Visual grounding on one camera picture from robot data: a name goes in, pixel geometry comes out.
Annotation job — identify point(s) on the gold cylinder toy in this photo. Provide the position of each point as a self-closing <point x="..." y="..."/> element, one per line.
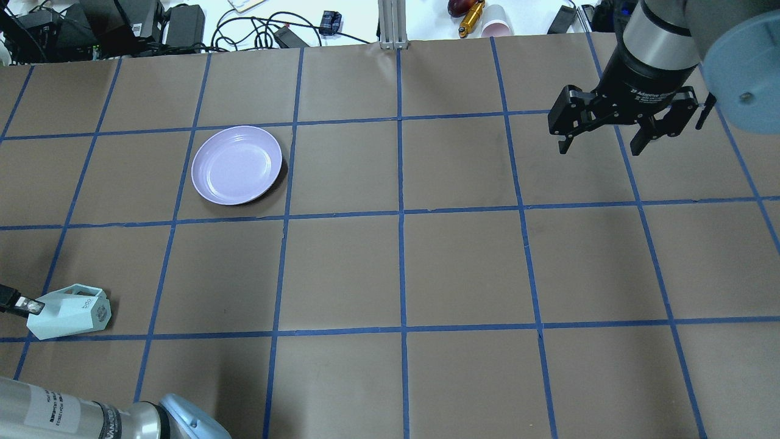
<point x="470" y="19"/>

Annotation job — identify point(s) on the lilac plate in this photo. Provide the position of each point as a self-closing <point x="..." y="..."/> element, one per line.
<point x="237" y="165"/>

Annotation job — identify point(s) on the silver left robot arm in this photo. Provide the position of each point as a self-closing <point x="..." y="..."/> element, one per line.
<point x="29" y="411"/>

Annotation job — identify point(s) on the red orange mango toy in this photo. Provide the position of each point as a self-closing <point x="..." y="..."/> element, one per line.
<point x="458" y="8"/>

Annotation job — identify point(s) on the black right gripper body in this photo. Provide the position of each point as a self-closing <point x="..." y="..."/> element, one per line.
<point x="640" y="81"/>

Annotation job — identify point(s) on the aluminium frame post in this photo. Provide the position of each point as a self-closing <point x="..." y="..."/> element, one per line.
<point x="392" y="24"/>

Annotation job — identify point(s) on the black power adapter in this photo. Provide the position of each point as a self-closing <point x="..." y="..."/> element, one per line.
<point x="564" y="19"/>

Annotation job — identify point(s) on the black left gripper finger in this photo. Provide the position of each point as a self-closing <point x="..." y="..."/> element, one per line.
<point x="13" y="302"/>

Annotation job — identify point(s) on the mint geometric cup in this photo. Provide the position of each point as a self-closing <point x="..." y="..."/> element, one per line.
<point x="72" y="310"/>

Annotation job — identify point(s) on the brown paper table cover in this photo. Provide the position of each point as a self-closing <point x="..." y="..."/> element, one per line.
<point x="427" y="265"/>

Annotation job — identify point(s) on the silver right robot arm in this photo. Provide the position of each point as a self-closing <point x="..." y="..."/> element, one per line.
<point x="735" y="42"/>

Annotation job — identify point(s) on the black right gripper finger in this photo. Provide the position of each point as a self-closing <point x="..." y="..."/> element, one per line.
<point x="682" y="107"/>
<point x="576" y="112"/>

